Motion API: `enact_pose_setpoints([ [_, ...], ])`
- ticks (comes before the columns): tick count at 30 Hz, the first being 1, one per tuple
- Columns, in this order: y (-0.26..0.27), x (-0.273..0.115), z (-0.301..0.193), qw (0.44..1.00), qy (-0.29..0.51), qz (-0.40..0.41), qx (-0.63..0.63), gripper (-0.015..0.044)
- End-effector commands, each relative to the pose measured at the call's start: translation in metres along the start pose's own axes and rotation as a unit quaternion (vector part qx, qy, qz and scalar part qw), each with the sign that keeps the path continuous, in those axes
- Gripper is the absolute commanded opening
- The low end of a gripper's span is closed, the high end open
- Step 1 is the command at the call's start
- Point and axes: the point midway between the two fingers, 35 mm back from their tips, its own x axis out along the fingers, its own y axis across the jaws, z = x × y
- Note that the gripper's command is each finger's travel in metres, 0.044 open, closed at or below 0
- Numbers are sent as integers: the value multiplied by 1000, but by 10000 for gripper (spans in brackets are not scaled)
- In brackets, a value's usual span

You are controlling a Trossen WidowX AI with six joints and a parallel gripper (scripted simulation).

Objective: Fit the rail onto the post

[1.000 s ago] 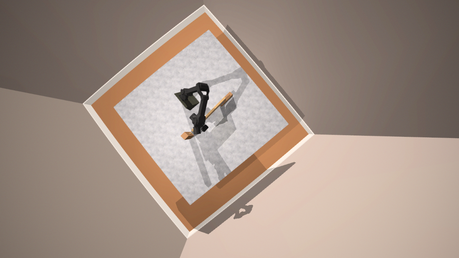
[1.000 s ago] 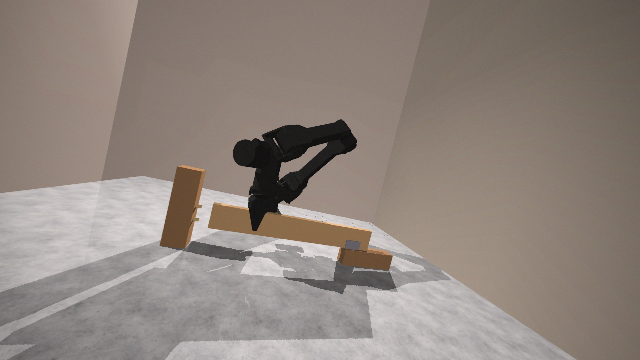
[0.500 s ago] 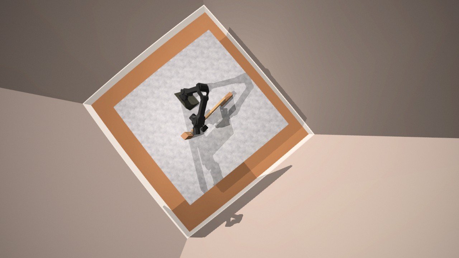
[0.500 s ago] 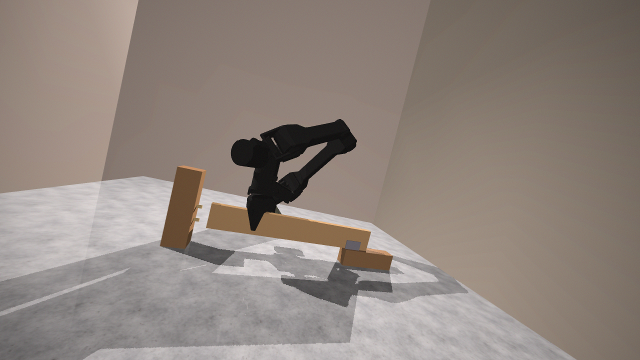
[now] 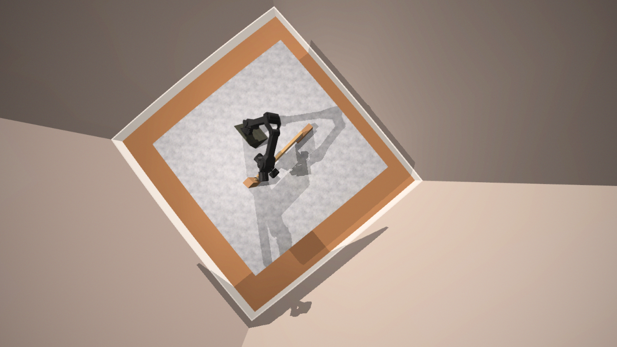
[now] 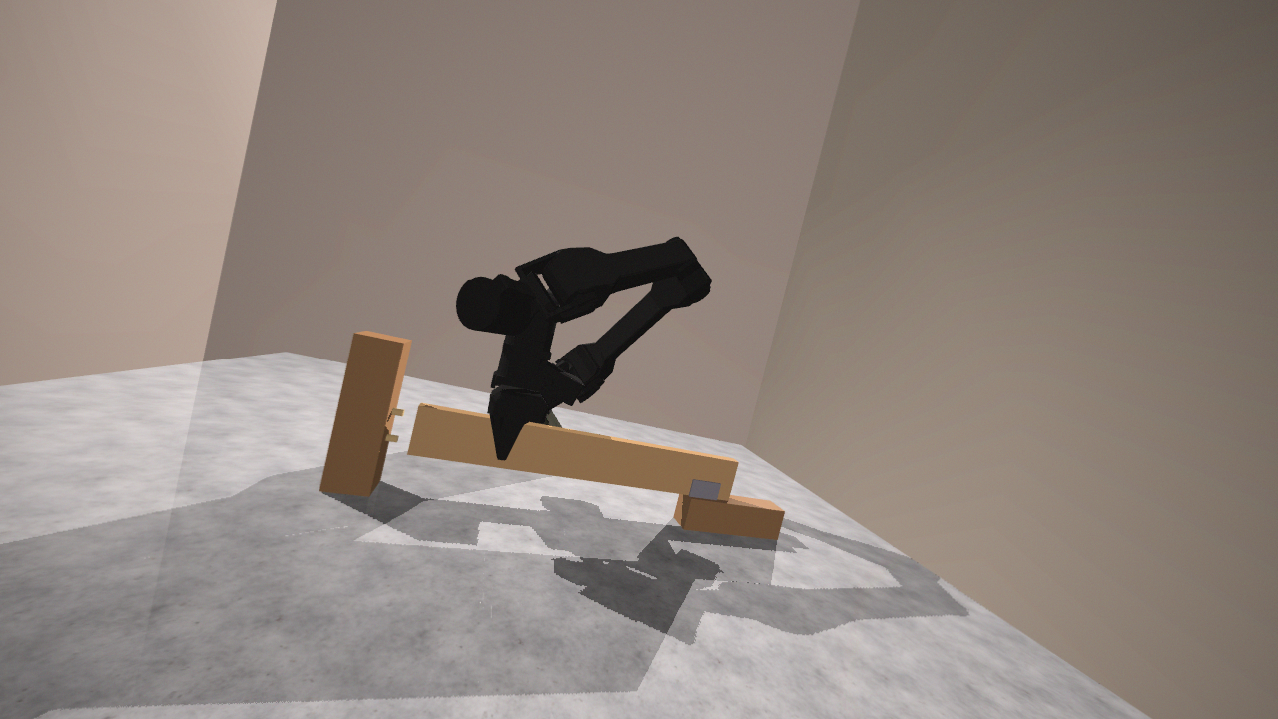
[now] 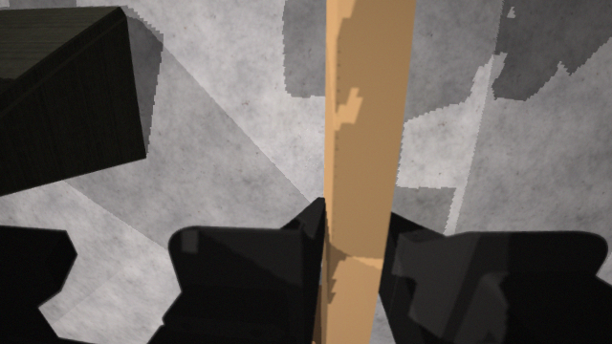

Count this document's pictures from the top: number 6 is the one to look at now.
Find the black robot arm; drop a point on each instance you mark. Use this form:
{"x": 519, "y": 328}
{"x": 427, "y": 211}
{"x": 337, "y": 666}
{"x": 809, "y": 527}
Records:
{"x": 580, "y": 280}

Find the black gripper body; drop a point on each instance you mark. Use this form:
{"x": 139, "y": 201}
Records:
{"x": 515, "y": 396}

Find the long wooden rail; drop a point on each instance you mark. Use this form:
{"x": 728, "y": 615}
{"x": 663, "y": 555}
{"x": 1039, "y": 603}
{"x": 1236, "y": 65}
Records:
{"x": 464, "y": 436}

